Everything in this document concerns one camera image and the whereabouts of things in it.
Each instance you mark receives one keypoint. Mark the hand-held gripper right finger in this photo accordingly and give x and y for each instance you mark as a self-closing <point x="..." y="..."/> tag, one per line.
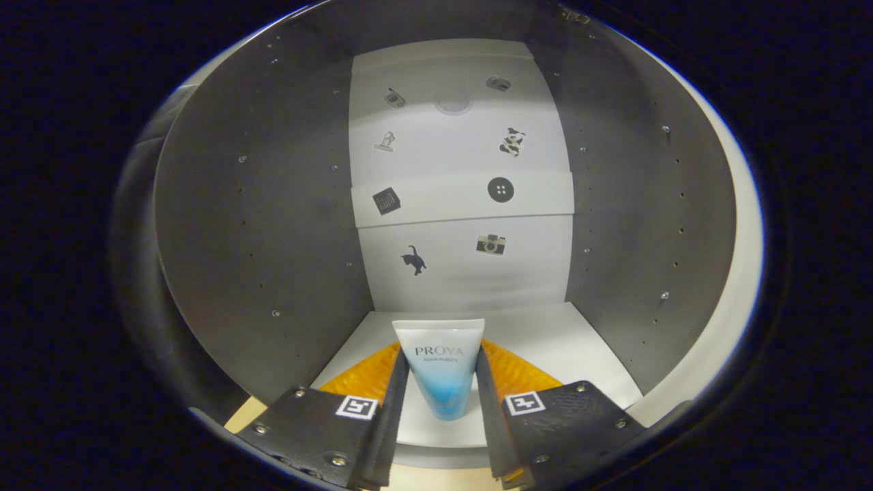
<point x="494" y="429"/>

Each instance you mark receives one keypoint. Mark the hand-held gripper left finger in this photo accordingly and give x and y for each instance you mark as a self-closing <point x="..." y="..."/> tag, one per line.
<point x="392" y="423"/>

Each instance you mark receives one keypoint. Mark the white and blue tube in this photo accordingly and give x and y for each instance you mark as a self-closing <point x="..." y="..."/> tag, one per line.
<point x="440" y="375"/>

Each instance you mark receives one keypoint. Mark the grey cabinet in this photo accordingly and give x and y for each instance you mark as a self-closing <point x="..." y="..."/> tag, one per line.
<point x="273" y="204"/>

